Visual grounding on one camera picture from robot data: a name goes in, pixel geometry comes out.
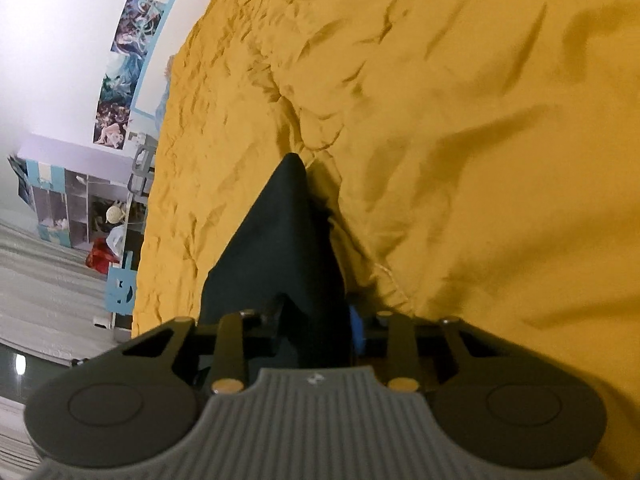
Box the blue and white headboard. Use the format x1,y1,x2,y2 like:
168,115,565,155
131,0,236,121

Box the white plastic bag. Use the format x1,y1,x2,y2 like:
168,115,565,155
107,225,132,256

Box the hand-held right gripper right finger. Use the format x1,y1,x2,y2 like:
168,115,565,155
347,304,508,393

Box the red bag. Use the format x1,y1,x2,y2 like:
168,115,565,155
85,237,121,273

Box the grey rolling cart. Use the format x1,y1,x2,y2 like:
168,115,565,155
127,132,157,196

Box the wall poster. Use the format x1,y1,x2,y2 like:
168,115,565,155
92,0,166,151

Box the blue chair with face cutout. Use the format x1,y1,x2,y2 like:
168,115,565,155
105,252,138,316

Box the blue pillow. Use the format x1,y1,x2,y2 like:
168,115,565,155
155,52,176,126

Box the yellow quilt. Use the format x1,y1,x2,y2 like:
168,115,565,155
131,0,640,411

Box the grey desk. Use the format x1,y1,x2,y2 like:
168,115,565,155
107,195,151,346

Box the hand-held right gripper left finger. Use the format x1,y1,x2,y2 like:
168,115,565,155
119,311,279,393

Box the black pants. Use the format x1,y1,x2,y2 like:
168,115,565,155
197,152,358,371

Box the white patterned curtain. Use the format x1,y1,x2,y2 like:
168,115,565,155
0,217,123,468

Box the white and blue bookshelf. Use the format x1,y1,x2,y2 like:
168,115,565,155
7,132,161,251

